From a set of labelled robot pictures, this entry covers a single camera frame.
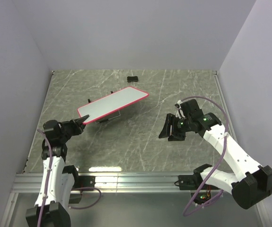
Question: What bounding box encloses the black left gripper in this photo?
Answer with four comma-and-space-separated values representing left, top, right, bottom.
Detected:
59, 115, 89, 143

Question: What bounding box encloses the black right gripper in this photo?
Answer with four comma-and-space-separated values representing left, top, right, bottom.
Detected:
158, 113, 192, 141

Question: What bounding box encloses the pink framed whiteboard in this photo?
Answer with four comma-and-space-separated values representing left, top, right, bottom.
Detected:
77, 87, 149, 124

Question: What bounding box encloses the yellow whiteboard eraser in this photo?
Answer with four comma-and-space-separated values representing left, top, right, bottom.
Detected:
127, 76, 139, 83

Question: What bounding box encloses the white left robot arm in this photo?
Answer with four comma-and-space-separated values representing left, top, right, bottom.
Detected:
26, 115, 89, 227

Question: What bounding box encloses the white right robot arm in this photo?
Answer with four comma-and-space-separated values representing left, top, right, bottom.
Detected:
159, 113, 272, 210

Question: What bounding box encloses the wire whiteboard easel stand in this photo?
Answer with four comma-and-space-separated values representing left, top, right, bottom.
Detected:
79, 91, 120, 124

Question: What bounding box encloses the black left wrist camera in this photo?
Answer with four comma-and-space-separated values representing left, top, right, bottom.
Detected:
43, 120, 61, 143

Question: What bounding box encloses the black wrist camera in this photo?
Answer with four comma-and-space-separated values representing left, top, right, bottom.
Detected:
175, 99, 204, 121
43, 120, 61, 143

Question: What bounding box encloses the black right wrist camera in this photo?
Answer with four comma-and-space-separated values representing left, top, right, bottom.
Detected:
175, 99, 204, 121

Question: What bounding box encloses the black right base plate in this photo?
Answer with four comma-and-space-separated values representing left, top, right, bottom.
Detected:
173, 174, 212, 191

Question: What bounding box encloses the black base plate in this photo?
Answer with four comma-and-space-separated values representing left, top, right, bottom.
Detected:
173, 174, 212, 191
74, 175, 96, 191

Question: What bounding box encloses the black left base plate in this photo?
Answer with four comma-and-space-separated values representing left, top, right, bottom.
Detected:
74, 175, 96, 191

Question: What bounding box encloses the aluminium mounting rail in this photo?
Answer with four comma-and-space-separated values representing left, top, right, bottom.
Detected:
10, 172, 192, 194

